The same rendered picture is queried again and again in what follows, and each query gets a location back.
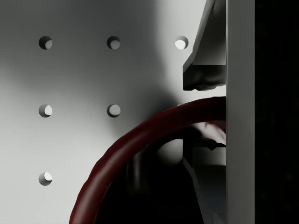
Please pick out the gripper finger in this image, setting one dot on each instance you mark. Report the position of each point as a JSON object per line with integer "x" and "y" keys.
{"x": 210, "y": 177}
{"x": 205, "y": 74}

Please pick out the red mug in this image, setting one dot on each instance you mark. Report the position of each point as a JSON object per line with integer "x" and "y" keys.
{"x": 140, "y": 137}

